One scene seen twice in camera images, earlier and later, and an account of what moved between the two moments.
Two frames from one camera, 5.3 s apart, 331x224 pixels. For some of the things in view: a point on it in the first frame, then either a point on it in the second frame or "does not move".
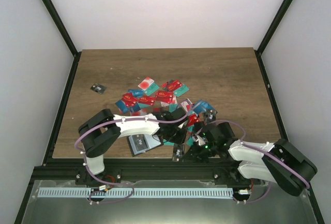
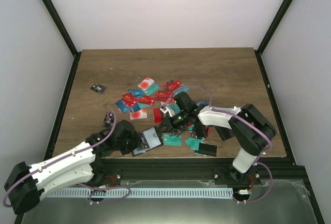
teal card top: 151,89 does not move
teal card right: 181,90 does not move
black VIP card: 98,88 does not move
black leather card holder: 139,144 does not move
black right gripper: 196,154 → 167,122
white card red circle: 145,83 does not move
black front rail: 54,170 does not move
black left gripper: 180,139 → 136,141
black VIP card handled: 178,153 → 143,145
